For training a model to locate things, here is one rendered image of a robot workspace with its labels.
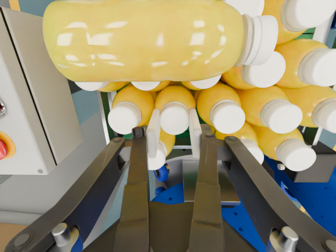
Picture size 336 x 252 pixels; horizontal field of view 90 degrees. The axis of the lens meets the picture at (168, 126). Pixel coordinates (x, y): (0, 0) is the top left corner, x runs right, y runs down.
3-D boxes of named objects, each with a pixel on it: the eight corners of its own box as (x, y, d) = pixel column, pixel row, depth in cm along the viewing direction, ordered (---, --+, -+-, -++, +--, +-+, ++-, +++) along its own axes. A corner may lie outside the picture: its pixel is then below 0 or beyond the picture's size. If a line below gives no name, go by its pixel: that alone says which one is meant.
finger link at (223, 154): (203, 147, 14) (240, 147, 14) (197, 123, 18) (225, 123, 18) (202, 162, 14) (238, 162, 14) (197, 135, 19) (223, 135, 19)
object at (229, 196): (182, 168, 43) (184, 210, 31) (182, 160, 42) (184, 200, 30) (222, 168, 42) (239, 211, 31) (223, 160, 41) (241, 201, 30)
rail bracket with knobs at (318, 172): (259, 154, 43) (282, 183, 34) (265, 129, 40) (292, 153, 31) (299, 155, 43) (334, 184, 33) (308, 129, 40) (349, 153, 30)
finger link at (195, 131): (193, 130, 15) (202, 130, 15) (189, 107, 22) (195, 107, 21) (192, 158, 16) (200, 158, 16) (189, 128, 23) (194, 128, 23)
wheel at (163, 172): (162, 186, 38) (169, 183, 39) (161, 170, 36) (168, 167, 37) (152, 176, 41) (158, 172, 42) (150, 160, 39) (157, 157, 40)
